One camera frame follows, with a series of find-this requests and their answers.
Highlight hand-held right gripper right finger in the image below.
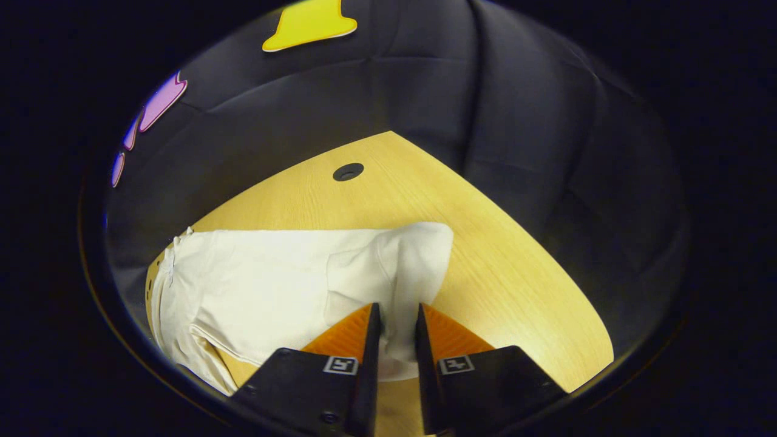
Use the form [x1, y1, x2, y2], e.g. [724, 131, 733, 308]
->
[415, 302, 568, 436]

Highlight white t-shirt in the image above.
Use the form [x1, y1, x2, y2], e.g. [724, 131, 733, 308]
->
[149, 222, 455, 396]

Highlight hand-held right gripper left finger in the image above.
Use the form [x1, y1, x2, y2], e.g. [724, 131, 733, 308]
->
[229, 302, 383, 437]

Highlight black backdrop cloth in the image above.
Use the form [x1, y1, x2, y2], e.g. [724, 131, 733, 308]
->
[103, 0, 690, 359]

